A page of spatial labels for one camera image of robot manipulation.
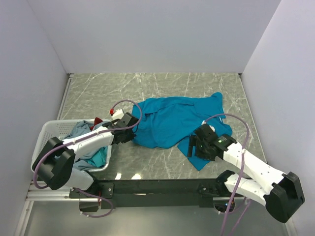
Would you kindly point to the teal blue t shirt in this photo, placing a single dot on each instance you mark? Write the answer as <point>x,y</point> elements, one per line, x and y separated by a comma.
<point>169,121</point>

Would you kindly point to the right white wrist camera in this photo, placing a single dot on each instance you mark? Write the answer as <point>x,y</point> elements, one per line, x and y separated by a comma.
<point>204,122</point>

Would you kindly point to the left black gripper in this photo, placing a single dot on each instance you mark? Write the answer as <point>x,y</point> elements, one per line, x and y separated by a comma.
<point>130,137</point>

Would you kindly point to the red garment in basket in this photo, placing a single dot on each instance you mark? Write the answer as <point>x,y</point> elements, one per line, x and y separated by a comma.
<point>97,121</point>

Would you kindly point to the teal t shirt in basket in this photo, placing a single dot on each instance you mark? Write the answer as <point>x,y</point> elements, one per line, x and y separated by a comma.
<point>97,159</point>

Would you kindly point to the black base beam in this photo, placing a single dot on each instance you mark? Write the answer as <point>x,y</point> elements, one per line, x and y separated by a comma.
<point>160,193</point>

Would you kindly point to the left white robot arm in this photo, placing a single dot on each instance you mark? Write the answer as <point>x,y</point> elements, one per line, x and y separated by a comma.
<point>53,167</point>

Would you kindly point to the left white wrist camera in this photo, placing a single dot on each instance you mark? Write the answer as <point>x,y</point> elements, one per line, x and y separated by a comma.
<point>116,114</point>

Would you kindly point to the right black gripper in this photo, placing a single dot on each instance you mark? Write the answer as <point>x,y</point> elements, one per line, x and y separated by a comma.
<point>194,141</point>

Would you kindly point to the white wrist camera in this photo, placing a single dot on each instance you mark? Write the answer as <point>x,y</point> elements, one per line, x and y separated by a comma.
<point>116,114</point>
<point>204,122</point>

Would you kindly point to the white plastic laundry basket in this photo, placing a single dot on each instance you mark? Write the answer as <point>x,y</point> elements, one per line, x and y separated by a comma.
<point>59,129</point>

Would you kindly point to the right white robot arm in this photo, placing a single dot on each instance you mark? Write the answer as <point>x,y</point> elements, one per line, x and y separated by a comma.
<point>280,193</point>

